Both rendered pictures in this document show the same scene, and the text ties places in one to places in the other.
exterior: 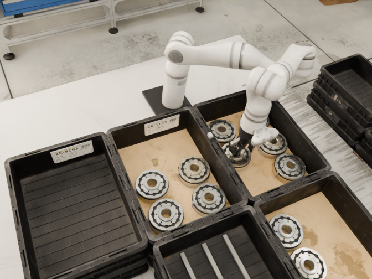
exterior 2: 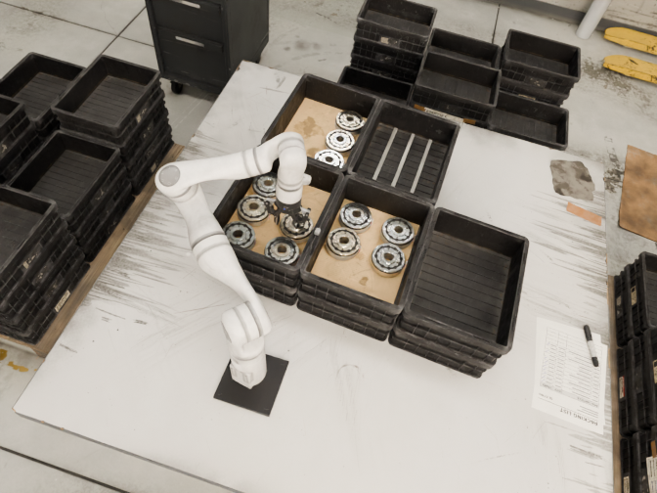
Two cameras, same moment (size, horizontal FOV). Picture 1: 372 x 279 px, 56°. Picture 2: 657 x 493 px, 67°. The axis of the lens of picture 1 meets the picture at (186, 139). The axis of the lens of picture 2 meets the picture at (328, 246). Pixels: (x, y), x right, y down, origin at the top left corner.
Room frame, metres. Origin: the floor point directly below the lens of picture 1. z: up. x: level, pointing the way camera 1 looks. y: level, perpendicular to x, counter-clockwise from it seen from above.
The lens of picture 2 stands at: (1.31, 0.50, 2.11)
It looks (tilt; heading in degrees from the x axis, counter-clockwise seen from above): 56 degrees down; 221
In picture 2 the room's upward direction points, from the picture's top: 11 degrees clockwise
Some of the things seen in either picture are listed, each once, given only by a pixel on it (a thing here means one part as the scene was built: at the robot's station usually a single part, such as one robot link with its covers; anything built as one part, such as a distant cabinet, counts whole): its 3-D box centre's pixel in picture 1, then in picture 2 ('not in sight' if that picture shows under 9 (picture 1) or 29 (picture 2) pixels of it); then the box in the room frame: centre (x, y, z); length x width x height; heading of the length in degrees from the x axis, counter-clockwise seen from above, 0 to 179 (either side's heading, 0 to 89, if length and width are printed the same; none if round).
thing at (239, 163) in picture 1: (236, 154); (296, 224); (0.70, -0.17, 0.86); 0.10 x 0.10 x 0.01
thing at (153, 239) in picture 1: (172, 166); (371, 239); (0.58, 0.03, 0.92); 0.40 x 0.30 x 0.02; 30
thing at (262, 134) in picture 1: (258, 122); (291, 182); (0.70, -0.21, 1.02); 0.11 x 0.09 x 0.06; 34
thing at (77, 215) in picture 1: (76, 209); (462, 284); (0.43, 0.29, 0.87); 0.40 x 0.30 x 0.11; 30
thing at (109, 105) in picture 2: not in sight; (120, 127); (0.78, -1.35, 0.37); 0.40 x 0.30 x 0.45; 33
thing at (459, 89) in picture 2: not in sight; (446, 112); (-0.64, -0.55, 0.37); 0.40 x 0.30 x 0.45; 123
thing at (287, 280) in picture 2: (254, 146); (276, 214); (0.73, -0.23, 0.87); 0.40 x 0.30 x 0.11; 30
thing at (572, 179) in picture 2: not in sight; (572, 177); (-0.42, 0.21, 0.71); 0.22 x 0.19 x 0.01; 33
